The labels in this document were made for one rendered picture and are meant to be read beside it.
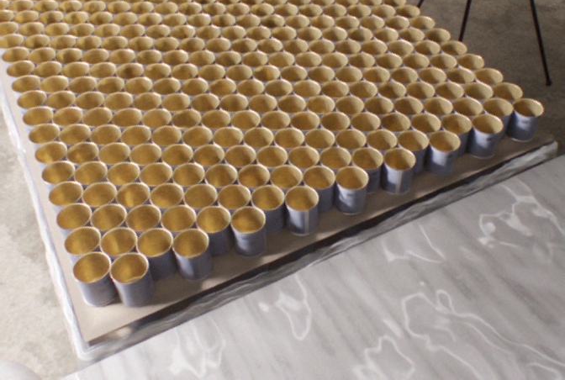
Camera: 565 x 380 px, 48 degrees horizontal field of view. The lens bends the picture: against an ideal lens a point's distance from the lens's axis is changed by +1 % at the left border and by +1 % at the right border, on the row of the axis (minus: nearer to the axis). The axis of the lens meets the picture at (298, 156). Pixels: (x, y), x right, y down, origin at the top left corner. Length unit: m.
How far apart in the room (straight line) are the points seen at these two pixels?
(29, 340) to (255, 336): 1.59
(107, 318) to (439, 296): 0.63
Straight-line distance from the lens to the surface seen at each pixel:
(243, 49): 1.73
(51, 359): 2.60
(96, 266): 1.28
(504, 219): 1.42
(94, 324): 1.25
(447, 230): 1.37
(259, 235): 1.23
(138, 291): 1.21
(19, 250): 2.99
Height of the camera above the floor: 2.10
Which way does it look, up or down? 43 degrees down
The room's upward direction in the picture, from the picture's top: 2 degrees counter-clockwise
